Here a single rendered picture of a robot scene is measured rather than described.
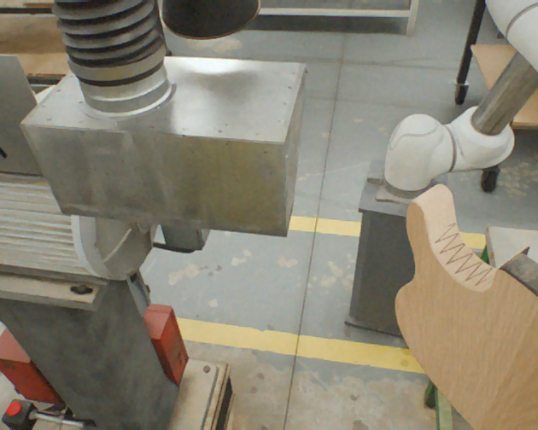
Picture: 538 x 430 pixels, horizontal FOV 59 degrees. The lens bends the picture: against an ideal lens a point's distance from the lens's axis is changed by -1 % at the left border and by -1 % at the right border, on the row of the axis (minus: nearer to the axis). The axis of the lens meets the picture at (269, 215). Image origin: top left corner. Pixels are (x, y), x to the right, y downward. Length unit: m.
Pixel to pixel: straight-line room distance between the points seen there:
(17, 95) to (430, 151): 1.17
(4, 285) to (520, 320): 0.85
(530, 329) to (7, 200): 0.73
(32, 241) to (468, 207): 2.31
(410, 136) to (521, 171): 1.66
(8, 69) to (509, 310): 0.64
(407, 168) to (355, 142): 1.56
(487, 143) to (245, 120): 1.14
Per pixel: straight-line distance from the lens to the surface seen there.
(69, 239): 0.80
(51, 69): 3.39
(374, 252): 1.79
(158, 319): 1.49
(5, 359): 1.36
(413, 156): 1.54
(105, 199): 0.63
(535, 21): 1.09
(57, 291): 0.97
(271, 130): 0.51
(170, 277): 2.38
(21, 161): 0.79
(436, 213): 0.60
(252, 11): 0.68
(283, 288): 2.27
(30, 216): 0.84
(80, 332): 1.09
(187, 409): 1.69
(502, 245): 1.29
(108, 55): 0.54
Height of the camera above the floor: 1.82
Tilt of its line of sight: 45 degrees down
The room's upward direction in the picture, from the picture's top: 3 degrees counter-clockwise
